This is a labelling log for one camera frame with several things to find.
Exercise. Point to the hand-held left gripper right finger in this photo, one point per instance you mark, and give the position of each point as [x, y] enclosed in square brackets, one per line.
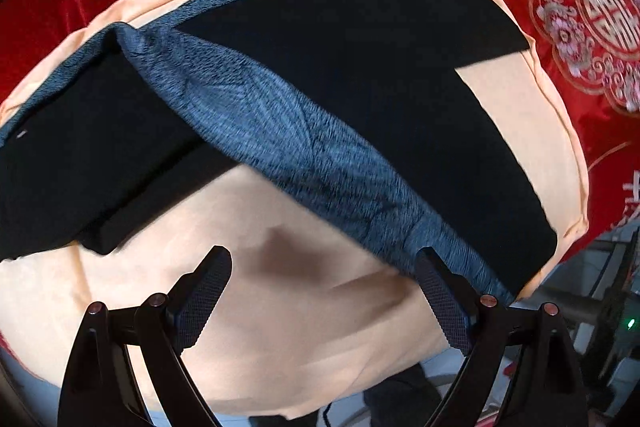
[450, 307]

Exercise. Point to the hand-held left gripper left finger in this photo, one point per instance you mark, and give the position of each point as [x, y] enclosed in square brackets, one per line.
[205, 302]

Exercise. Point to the black pants with blue-grey waistband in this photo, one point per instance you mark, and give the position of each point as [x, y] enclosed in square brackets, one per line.
[350, 82]

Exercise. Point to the dark cloth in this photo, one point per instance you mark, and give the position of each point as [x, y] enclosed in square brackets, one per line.
[400, 392]

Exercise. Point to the peach blanket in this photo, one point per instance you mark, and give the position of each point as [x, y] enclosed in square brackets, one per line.
[300, 307]

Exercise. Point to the red embroidered satin cover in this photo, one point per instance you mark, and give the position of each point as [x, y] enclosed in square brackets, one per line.
[565, 132]

